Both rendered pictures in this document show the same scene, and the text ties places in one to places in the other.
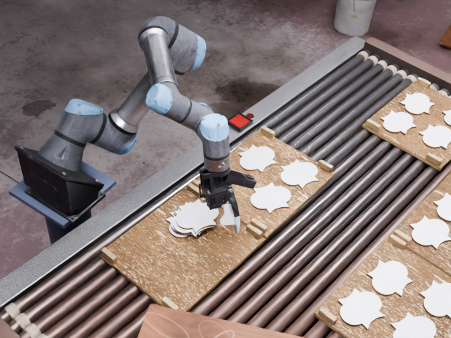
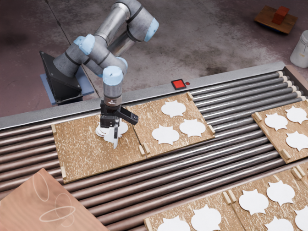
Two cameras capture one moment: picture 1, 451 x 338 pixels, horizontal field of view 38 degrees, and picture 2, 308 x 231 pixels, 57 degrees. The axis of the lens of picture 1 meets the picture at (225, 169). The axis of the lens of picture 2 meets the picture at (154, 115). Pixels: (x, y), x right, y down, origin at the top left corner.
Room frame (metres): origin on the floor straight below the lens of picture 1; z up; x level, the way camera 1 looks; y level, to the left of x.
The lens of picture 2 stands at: (0.67, -0.45, 2.19)
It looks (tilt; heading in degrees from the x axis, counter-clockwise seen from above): 50 degrees down; 23
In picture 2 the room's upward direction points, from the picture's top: 9 degrees clockwise
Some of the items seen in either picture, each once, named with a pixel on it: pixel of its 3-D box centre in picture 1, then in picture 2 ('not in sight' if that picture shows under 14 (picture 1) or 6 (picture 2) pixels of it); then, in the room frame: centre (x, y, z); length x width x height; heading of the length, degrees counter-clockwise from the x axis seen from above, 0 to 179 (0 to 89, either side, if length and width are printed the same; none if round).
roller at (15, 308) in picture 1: (223, 157); (157, 101); (1.77, 0.01, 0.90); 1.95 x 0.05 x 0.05; 141
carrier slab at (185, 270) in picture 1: (183, 247); (97, 142); (1.31, 0.12, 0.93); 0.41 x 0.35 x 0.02; 142
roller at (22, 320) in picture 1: (233, 164); (160, 107); (1.74, -0.03, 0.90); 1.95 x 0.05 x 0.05; 141
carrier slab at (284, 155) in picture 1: (263, 180); (169, 122); (1.64, -0.14, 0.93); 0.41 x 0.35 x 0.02; 142
